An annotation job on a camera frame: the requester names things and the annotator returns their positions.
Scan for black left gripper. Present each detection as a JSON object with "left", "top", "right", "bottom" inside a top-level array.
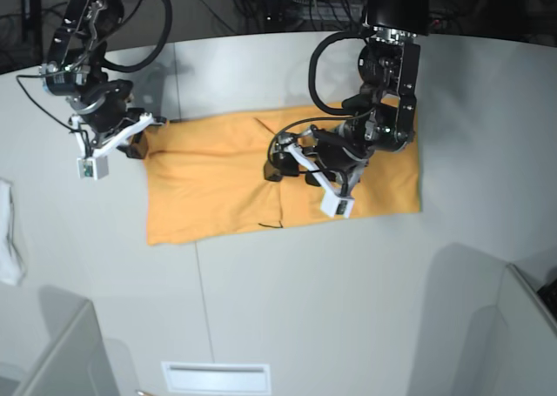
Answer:
[{"left": 263, "top": 124, "right": 374, "bottom": 187}]

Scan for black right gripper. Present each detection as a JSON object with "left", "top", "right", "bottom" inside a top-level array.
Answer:
[{"left": 67, "top": 79, "right": 148, "bottom": 159}]

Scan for orange T-shirt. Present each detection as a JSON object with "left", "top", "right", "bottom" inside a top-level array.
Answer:
[{"left": 143, "top": 97, "right": 423, "bottom": 245}]

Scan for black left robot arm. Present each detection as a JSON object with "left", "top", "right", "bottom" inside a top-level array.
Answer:
[{"left": 264, "top": 0, "right": 430, "bottom": 194}]

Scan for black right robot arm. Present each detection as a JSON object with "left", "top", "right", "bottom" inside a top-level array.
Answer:
[{"left": 40, "top": 0, "right": 173, "bottom": 159}]

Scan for white crumpled cloth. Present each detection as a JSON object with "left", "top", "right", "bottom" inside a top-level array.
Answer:
[{"left": 1, "top": 179, "right": 26, "bottom": 286}]

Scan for grey box left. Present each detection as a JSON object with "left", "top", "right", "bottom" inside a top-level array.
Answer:
[{"left": 15, "top": 300, "right": 120, "bottom": 396}]

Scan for grey box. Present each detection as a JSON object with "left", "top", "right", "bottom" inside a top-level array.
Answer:
[
  {"left": 470, "top": 265, "right": 556, "bottom": 396},
  {"left": 15, "top": 300, "right": 120, "bottom": 396}
]

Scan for grey box right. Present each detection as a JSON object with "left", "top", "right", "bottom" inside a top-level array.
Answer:
[{"left": 470, "top": 265, "right": 556, "bottom": 396}]

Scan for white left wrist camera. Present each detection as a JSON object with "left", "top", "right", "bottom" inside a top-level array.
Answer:
[{"left": 270, "top": 131, "right": 355, "bottom": 218}]

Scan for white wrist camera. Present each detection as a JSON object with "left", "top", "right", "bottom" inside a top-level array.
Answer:
[
  {"left": 270, "top": 131, "right": 355, "bottom": 218},
  {"left": 70, "top": 111, "right": 168, "bottom": 180}
]

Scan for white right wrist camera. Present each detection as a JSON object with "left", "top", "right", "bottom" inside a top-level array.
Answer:
[{"left": 70, "top": 111, "right": 168, "bottom": 180}]

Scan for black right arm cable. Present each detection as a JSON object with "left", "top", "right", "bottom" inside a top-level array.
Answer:
[{"left": 99, "top": 0, "right": 173, "bottom": 75}]

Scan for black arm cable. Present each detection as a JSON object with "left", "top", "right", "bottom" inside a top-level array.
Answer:
[
  {"left": 308, "top": 30, "right": 371, "bottom": 118},
  {"left": 99, "top": 0, "right": 173, "bottom": 75}
]

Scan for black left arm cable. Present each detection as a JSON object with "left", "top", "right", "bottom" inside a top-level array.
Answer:
[{"left": 308, "top": 30, "right": 371, "bottom": 118}]

